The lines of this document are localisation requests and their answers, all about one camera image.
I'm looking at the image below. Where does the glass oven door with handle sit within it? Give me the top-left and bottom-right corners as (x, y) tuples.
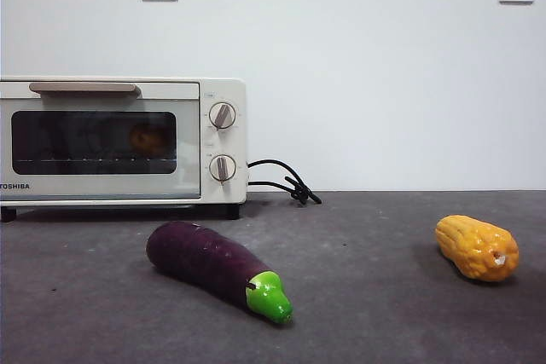
(0, 80), (202, 203)

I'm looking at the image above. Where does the brown potato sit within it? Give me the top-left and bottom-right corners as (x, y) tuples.
(129, 122), (170, 157)

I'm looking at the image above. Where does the beige oven knob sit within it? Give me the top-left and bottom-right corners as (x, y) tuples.
(208, 153), (238, 187)
(208, 101), (238, 130)

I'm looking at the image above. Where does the cream toaster oven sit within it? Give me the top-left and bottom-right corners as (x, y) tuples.
(0, 77), (247, 222)

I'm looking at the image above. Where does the purple toy eggplant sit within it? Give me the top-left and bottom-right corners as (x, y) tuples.
(146, 220), (295, 326)

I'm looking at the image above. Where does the yellow toy corn cob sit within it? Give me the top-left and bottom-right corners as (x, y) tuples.
(434, 214), (520, 284)

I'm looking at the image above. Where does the black power cable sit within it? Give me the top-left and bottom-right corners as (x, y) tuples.
(247, 159), (323, 206)

